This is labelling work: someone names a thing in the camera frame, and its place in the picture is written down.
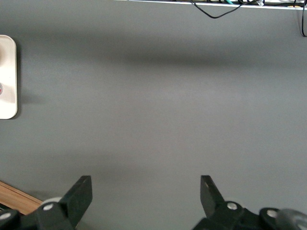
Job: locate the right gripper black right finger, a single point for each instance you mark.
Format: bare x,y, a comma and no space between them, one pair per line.
213,203

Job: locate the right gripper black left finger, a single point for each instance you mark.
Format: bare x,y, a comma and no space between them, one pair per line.
74,203

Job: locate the beige plastic tray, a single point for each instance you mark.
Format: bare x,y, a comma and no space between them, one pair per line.
8,76

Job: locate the wooden two-drawer cabinet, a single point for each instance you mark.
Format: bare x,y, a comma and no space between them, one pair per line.
16,197

